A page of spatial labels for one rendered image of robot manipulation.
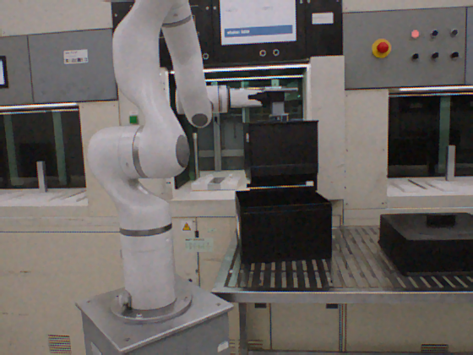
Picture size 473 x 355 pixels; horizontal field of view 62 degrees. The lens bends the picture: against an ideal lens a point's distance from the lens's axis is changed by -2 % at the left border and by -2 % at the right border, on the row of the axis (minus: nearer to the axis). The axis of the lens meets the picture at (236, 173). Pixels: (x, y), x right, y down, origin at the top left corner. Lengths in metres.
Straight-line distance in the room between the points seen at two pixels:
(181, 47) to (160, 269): 0.59
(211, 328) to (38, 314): 1.24
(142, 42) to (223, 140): 1.65
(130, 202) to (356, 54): 1.03
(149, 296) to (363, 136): 1.01
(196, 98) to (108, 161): 0.36
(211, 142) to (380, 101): 1.22
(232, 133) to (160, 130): 1.65
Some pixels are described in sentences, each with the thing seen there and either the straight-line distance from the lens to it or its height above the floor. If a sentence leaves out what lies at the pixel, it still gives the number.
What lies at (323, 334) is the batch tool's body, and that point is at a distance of 1.81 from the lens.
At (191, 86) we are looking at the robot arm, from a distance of 1.14.
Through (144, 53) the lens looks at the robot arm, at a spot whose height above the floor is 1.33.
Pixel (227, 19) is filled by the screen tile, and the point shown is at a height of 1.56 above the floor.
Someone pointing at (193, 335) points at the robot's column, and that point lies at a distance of 0.94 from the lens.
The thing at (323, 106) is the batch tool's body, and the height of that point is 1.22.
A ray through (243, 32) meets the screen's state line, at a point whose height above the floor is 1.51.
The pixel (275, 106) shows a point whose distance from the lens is 1.27.
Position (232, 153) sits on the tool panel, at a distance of 2.47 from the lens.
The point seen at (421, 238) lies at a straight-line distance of 1.15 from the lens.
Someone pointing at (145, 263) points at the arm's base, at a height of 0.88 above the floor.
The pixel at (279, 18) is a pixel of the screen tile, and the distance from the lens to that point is 1.60.
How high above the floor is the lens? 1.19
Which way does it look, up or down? 8 degrees down
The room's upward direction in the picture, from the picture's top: 2 degrees counter-clockwise
